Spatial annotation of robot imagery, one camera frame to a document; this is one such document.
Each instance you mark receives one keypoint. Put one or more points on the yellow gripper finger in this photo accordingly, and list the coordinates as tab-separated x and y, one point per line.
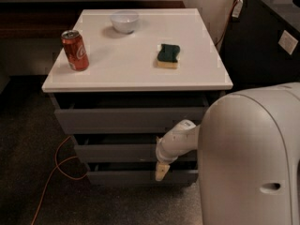
161	170

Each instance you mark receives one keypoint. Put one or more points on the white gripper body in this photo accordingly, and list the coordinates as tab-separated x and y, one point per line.
163	157

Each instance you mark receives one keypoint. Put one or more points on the grey drawer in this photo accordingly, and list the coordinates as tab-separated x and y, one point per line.
140	147
141	174
110	115

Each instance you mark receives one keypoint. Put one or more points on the red coke can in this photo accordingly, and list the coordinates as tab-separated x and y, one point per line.
75	50

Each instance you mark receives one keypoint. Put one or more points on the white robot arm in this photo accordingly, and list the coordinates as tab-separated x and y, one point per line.
248	146

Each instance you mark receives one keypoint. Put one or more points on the grey bottom drawer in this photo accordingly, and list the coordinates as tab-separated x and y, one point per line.
141	174

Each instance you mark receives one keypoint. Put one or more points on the grey top drawer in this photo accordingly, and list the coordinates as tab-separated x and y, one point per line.
110	115

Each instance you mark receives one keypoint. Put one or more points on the grey cabinet with white top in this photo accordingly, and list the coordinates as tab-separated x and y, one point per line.
125	66

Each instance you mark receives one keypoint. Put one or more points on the green and yellow sponge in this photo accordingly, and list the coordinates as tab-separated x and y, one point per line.
167	56

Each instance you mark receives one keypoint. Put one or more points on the black side cabinet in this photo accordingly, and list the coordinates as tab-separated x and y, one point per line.
250	51

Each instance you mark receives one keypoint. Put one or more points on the white bowl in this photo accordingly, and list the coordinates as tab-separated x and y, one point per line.
125	21

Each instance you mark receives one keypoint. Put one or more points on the white label on cabinet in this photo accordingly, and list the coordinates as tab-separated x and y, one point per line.
288	42

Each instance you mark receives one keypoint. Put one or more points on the dark wooden bench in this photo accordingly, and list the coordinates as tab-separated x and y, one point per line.
50	19

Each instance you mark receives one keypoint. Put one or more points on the white tag on cable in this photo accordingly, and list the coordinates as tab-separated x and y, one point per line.
237	9

